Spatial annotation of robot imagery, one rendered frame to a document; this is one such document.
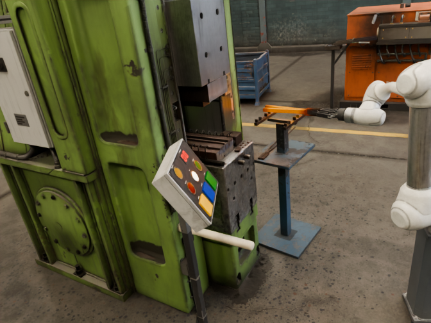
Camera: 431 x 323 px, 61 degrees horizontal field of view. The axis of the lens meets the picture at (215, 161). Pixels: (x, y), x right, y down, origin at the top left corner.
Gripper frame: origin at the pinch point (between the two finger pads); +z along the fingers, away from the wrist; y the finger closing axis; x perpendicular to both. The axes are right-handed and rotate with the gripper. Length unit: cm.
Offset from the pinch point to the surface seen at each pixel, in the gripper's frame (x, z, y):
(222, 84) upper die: 29, 29, -50
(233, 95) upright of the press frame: 12, 49, -14
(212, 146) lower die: -4, 33, -60
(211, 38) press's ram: 54, 27, -55
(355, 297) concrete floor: -104, -41, -33
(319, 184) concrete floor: -103, 33, 83
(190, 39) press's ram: 56, 28, -70
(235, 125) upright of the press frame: -9, 48, -17
